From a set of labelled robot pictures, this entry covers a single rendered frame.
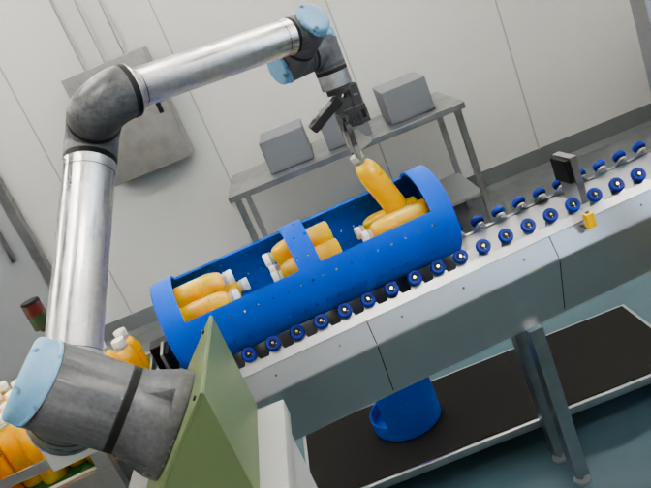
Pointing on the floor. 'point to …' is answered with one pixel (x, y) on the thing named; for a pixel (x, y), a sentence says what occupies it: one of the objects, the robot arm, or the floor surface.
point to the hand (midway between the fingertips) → (356, 156)
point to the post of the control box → (109, 470)
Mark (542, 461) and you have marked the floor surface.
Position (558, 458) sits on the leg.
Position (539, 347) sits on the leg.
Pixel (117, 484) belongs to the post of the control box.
